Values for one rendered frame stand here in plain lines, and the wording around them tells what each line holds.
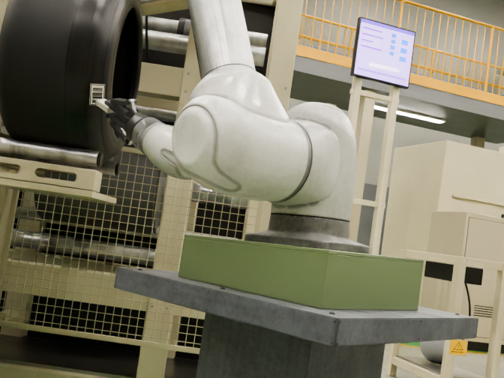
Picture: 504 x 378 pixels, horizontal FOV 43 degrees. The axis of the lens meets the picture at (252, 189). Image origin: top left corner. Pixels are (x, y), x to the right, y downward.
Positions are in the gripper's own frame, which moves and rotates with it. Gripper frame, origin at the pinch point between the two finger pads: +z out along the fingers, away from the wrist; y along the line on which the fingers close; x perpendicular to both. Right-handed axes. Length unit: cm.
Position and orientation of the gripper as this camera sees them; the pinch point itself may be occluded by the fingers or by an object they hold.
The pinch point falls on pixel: (106, 106)
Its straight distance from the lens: 178.3
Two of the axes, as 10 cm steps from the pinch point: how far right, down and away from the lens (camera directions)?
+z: -6.3, -4.2, 6.5
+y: -1.4, 8.9, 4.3
